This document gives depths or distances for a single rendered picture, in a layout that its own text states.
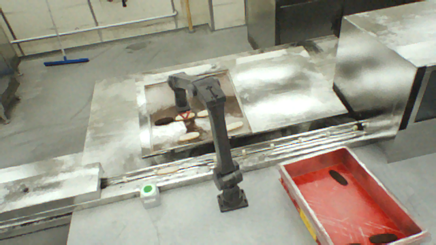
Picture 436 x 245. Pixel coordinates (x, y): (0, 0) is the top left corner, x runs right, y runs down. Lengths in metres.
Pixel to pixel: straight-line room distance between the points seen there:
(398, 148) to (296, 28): 1.92
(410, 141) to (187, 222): 0.99
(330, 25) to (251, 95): 1.76
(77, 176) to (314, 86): 1.28
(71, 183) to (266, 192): 0.84
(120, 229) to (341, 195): 0.91
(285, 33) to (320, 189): 2.02
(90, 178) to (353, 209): 1.10
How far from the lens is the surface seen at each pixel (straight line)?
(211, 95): 1.11
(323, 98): 1.83
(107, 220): 1.50
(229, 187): 1.34
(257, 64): 2.00
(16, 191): 1.69
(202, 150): 1.65
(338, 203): 1.43
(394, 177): 1.59
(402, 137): 1.57
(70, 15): 5.15
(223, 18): 4.89
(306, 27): 3.29
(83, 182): 1.55
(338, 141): 1.63
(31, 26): 5.32
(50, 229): 1.70
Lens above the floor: 1.94
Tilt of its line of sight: 39 degrees down
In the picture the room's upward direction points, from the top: 8 degrees counter-clockwise
